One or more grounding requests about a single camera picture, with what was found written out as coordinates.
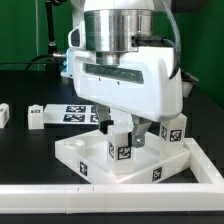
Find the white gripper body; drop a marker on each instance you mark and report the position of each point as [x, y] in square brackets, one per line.
[143, 84]

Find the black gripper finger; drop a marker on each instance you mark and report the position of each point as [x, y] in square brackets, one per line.
[104, 118]
[136, 138]

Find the white square tabletop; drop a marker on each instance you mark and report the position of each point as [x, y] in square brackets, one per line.
[94, 158]

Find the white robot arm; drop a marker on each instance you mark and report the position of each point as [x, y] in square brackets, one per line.
[115, 27]

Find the white L-shaped obstacle fence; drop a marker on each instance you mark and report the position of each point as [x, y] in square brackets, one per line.
[206, 195]

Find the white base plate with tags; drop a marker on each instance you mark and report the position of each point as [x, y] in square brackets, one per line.
[80, 114]

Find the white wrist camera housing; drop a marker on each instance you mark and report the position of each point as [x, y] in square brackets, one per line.
[77, 37]

